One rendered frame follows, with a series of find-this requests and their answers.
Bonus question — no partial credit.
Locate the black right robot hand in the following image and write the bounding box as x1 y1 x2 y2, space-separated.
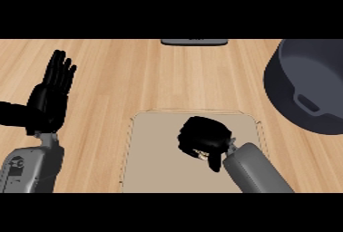
178 115 237 173

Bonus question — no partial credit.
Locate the dark grey flat appliance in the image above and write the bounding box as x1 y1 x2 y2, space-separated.
160 39 230 47

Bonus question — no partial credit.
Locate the beige tray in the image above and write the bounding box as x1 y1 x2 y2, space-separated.
120 110 265 194

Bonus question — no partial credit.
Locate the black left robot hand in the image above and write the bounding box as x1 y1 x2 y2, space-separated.
0 49 79 136

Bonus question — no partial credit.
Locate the dark grey pot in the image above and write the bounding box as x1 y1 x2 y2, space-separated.
264 39 343 136

